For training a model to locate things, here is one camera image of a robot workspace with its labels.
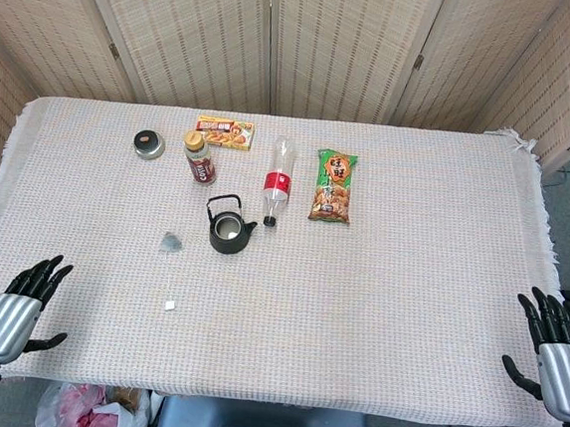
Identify tea bag with string tag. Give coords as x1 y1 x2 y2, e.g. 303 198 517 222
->
153 230 185 313

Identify clear plastic bag pink contents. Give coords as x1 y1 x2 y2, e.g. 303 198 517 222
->
34 379 154 427

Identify woven folding screen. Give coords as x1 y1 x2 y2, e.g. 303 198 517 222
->
0 0 570 231

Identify yellow curry box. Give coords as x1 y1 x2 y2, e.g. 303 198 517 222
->
193 114 256 152

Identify clear red-label plastic bottle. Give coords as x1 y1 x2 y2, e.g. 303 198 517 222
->
261 135 299 230

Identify beige woven tablecloth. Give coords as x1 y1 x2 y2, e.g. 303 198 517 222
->
0 82 570 427

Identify black teapot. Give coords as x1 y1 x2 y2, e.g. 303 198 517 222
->
202 192 262 259

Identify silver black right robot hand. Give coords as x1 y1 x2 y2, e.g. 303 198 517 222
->
496 284 570 424

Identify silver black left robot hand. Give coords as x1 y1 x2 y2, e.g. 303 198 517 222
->
0 249 76 371

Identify Costa coffee bottle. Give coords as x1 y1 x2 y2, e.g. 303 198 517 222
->
179 128 221 187

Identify green snack bag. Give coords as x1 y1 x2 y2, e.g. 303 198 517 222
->
306 147 360 226

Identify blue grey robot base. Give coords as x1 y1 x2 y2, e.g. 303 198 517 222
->
153 392 373 427

